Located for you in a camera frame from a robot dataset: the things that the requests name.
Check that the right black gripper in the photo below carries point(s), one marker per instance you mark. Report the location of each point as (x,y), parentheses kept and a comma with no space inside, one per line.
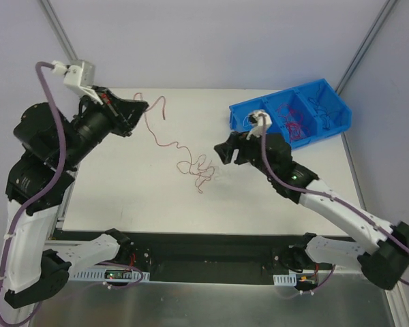
(243,150)

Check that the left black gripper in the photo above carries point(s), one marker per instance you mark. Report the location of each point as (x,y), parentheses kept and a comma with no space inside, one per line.
(116,112)

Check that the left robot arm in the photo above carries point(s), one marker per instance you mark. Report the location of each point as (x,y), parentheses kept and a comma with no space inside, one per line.
(31,273)

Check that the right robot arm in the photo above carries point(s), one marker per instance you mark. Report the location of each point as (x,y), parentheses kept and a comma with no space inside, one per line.
(379,249)

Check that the blue divided plastic bin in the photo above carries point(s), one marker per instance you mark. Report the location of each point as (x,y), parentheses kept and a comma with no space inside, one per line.
(305,114)

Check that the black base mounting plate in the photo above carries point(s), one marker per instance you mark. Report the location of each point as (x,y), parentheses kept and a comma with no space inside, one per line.
(210,258)

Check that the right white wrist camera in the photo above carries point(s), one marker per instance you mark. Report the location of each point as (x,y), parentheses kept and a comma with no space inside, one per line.
(260,122)

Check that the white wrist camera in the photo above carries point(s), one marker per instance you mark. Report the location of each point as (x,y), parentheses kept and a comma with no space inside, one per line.
(260,122)
(78,76)

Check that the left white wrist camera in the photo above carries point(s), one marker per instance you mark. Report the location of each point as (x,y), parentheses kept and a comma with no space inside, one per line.
(78,76)

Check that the left aluminium frame post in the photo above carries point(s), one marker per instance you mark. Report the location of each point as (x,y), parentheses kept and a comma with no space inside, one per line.
(58,29)

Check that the aluminium frame post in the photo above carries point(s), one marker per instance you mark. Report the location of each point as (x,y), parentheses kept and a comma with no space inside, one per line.
(58,29)
(385,12)

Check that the right white cable duct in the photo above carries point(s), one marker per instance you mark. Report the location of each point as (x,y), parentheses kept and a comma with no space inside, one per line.
(289,280)

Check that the white cable duct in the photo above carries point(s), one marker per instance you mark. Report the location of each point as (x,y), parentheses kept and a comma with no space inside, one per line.
(289,280)
(110,275)

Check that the left white cable duct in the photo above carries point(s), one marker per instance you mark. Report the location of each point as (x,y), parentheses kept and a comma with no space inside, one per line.
(110,275)

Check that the right aluminium frame post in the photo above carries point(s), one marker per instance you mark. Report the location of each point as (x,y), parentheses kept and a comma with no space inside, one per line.
(385,12)

